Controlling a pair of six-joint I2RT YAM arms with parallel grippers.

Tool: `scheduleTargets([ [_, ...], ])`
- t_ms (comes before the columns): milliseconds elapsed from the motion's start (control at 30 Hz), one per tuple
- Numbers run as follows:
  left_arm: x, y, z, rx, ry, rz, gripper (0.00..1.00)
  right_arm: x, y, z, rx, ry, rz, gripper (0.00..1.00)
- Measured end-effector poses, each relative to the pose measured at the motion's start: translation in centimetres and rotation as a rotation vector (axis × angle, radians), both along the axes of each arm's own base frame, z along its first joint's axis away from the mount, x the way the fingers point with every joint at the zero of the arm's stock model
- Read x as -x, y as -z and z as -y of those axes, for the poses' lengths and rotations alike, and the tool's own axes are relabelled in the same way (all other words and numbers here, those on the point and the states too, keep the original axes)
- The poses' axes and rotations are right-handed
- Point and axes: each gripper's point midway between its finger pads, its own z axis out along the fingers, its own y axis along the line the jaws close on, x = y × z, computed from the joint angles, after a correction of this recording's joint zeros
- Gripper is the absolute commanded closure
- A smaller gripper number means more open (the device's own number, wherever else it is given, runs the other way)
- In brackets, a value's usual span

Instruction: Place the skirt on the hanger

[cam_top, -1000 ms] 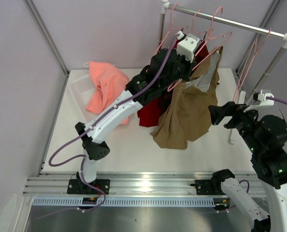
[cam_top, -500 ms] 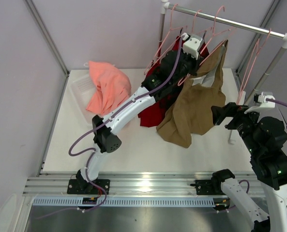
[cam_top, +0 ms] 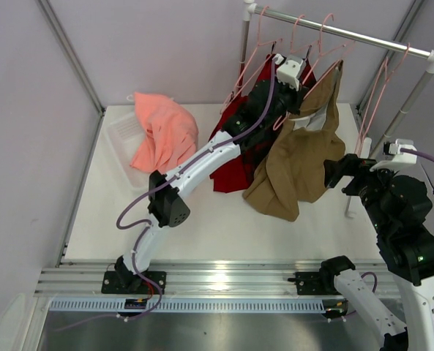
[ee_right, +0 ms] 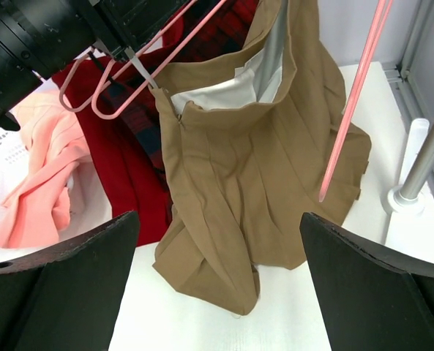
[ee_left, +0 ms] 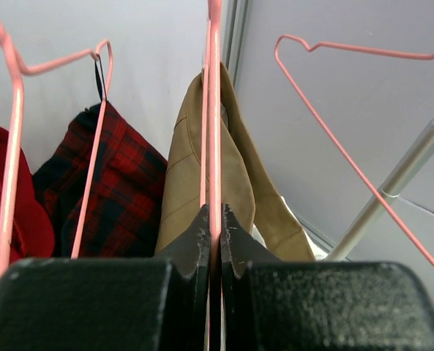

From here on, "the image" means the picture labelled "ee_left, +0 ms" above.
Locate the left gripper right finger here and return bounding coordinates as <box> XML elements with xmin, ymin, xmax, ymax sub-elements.
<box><xmin>220</xmin><ymin>205</ymin><xmax>434</xmax><ymax>350</ymax></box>

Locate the plain red skirt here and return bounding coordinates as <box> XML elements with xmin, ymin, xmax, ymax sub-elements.
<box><xmin>0</xmin><ymin>127</ymin><xmax>55</xmax><ymax>263</ymax></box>

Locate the pink hanger with plaid skirt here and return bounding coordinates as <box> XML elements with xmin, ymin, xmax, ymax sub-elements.
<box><xmin>0</xmin><ymin>21</ymin><xmax>113</xmax><ymax>278</ymax></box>

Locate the pink wire hanger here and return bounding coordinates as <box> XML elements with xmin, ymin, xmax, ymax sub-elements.
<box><xmin>200</xmin><ymin>0</ymin><xmax>222</xmax><ymax>350</ymax></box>
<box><xmin>274</xmin><ymin>34</ymin><xmax>434</xmax><ymax>268</ymax></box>

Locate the pink empty wire hanger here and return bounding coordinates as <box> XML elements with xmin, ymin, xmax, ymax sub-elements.
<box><xmin>274</xmin><ymin>34</ymin><xmax>434</xmax><ymax>268</ymax></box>

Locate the khaki brown skirt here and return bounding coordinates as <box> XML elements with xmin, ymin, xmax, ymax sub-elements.
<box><xmin>155</xmin><ymin>66</ymin><xmax>315</xmax><ymax>262</ymax></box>

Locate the red black plaid skirt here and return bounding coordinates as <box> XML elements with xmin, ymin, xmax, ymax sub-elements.
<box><xmin>32</xmin><ymin>105</ymin><xmax>167</xmax><ymax>257</ymax></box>

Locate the metal clothes rack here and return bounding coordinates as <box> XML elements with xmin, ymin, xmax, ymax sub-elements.
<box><xmin>326</xmin><ymin>118</ymin><xmax>434</xmax><ymax>261</ymax></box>

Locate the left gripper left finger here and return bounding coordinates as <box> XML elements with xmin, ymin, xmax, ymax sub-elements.
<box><xmin>0</xmin><ymin>206</ymin><xmax>210</xmax><ymax>350</ymax></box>

